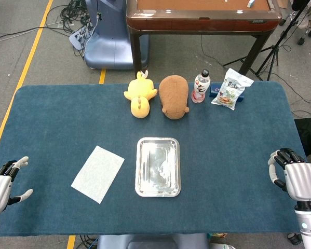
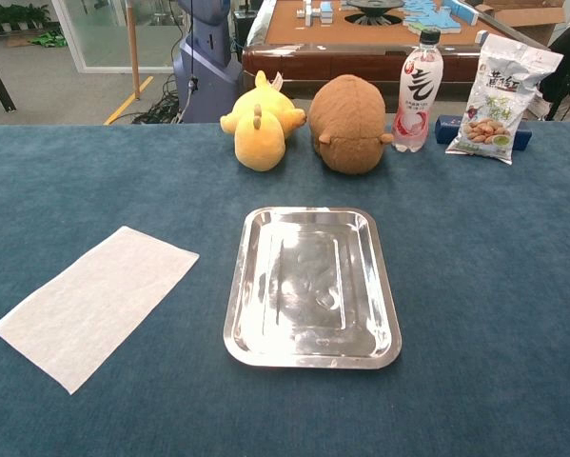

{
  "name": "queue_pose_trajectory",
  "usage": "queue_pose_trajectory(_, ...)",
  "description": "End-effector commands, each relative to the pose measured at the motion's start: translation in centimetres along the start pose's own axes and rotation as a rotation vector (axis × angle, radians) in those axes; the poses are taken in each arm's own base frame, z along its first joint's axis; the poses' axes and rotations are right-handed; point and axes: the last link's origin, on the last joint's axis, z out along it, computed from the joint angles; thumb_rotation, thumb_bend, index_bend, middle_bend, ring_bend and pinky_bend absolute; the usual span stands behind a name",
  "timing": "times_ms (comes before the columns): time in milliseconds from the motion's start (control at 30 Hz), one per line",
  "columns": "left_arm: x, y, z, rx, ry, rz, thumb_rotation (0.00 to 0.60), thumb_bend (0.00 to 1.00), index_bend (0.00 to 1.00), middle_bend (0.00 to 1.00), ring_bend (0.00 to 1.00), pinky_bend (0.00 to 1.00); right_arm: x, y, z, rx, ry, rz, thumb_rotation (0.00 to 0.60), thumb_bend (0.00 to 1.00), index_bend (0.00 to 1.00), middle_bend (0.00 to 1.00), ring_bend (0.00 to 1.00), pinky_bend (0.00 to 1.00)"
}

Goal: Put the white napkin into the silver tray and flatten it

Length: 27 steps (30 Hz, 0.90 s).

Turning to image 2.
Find blue mahjong tile pile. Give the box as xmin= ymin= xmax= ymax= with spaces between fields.
xmin=403 ymin=0 xmax=460 ymax=35

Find blue mahjong tile row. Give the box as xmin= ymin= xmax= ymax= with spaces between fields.
xmin=443 ymin=0 xmax=480 ymax=26

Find green floor object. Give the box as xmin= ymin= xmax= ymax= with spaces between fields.
xmin=29 ymin=29 xmax=68 ymax=49

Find blue grey machine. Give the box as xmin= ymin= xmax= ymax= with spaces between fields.
xmin=172 ymin=0 xmax=244 ymax=124

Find brown mahjong table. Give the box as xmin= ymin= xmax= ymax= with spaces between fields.
xmin=241 ymin=0 xmax=552 ymax=101

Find white framed glass partition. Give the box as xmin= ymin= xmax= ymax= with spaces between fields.
xmin=50 ymin=0 xmax=190 ymax=75

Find pink drink bottle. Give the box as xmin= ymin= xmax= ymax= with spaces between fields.
xmin=391 ymin=27 xmax=444 ymax=153

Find dark blue box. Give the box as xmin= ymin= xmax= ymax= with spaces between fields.
xmin=433 ymin=114 xmax=534 ymax=151

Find wooden pole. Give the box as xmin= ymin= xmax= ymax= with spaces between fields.
xmin=125 ymin=0 xmax=142 ymax=100

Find white paper towel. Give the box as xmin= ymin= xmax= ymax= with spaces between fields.
xmin=0 ymin=225 xmax=201 ymax=396

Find cardboard box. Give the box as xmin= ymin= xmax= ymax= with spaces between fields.
xmin=474 ymin=0 xmax=566 ymax=47

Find black floor cable bundle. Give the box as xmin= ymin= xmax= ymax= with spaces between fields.
xmin=131 ymin=75 xmax=190 ymax=125

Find white blue tile cluster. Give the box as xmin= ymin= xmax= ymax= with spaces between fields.
xmin=296 ymin=0 xmax=336 ymax=25

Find stainless steel tray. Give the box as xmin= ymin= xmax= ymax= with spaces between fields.
xmin=223 ymin=206 xmax=403 ymax=370

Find person in black clothes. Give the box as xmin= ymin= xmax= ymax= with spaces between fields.
xmin=539 ymin=21 xmax=570 ymax=120

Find black mahjong table dome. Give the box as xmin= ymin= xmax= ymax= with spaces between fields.
xmin=344 ymin=0 xmax=405 ymax=26

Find yellow plush toy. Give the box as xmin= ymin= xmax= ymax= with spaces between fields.
xmin=219 ymin=70 xmax=307 ymax=172

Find brown plush toy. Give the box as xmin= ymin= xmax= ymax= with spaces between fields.
xmin=307 ymin=73 xmax=395 ymax=175

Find white snack bag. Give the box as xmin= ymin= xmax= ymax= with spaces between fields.
xmin=444 ymin=32 xmax=564 ymax=166

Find green potted plants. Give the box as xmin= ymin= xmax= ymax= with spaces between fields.
xmin=0 ymin=3 xmax=51 ymax=34

